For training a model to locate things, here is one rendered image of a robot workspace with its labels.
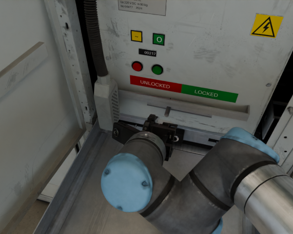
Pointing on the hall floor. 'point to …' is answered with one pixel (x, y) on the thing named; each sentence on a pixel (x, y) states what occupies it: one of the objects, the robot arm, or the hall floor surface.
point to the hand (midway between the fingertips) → (155, 122)
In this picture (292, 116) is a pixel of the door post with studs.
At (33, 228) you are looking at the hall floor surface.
